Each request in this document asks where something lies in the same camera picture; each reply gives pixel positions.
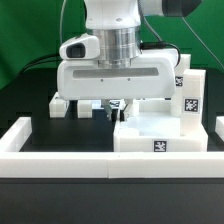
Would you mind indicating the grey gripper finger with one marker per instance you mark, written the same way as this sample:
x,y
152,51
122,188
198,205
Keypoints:
x,y
125,110
111,113

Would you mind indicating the white desk top panel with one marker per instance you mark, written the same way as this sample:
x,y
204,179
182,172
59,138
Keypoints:
x,y
150,127

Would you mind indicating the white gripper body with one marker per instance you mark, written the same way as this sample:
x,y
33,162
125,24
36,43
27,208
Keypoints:
x,y
81,77

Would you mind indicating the sheet with four markers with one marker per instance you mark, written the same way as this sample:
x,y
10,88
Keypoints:
x,y
115,104

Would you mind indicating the white U-shaped fence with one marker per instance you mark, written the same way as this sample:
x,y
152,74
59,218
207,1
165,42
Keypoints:
x,y
14,163

